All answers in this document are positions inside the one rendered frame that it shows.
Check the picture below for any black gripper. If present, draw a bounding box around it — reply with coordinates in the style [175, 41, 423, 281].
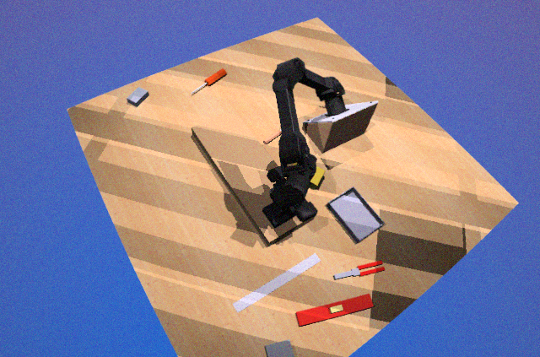
[267, 166, 318, 222]

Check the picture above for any light wood floor panel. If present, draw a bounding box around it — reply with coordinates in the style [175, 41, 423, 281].
[192, 109, 314, 246]

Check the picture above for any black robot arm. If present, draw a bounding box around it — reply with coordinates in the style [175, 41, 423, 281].
[270, 57, 349, 210]

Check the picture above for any orange-handled awl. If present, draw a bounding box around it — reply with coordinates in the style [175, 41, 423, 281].
[192, 69, 226, 93]

